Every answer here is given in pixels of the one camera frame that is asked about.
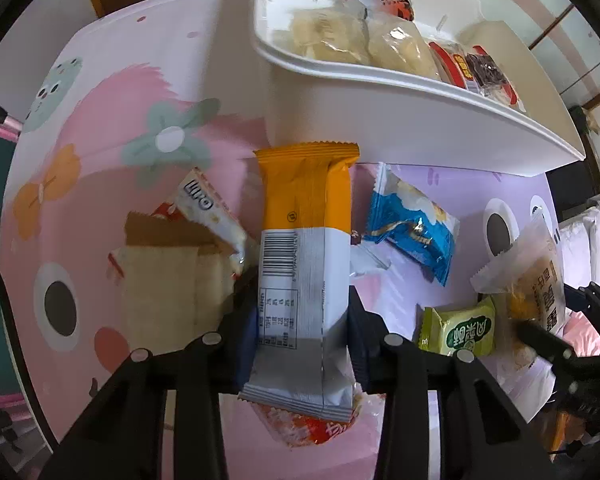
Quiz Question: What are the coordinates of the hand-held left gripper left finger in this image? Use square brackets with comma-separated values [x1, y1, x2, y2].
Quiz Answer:
[37, 265, 261, 480]

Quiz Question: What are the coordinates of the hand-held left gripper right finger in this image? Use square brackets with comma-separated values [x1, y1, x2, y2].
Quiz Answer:
[347, 287, 556, 480]

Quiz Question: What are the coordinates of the large clear bread packet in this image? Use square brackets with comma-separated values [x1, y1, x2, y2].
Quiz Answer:
[470, 212, 568, 426]

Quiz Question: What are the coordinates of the green snack packet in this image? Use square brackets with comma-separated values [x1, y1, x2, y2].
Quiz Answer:
[417, 295, 497, 358]

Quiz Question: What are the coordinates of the red orange snack packet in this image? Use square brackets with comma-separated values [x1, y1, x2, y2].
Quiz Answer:
[252, 385, 363, 448]

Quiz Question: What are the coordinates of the beige bread packet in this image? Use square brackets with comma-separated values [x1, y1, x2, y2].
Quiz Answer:
[109, 210, 241, 346]

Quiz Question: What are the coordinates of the orange and white snack packet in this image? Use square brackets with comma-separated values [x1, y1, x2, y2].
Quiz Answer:
[237, 141, 361, 421]

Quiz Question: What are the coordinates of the blue snack packet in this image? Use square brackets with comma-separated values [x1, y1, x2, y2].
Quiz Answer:
[364, 162, 461, 288]

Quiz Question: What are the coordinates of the white and red snack packet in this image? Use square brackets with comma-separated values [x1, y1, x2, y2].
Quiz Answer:
[150, 167, 248, 276]

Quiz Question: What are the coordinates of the white plastic bin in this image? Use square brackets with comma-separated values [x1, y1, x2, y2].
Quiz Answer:
[252, 0, 588, 177]

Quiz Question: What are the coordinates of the red label dark snack packet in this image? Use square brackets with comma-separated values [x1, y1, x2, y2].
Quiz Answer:
[427, 40, 526, 111]

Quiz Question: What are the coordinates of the clear yellow cake packet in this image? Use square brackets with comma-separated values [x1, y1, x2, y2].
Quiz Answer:
[367, 17, 438, 79]

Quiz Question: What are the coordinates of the clear pale puff packet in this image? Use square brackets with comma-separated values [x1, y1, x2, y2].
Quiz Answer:
[285, 7, 368, 63]

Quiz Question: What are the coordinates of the pink and white bedding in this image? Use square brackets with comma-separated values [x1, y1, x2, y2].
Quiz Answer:
[557, 200, 600, 356]

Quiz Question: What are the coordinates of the dark green bag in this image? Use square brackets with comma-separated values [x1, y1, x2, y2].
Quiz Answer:
[570, 105, 600, 136]

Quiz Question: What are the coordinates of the cartoon printed tablecloth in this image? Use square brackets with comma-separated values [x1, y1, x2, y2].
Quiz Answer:
[0, 0, 571, 480]

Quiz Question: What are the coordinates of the pale blue wardrobe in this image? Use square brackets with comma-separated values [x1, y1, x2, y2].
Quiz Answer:
[425, 0, 600, 111]

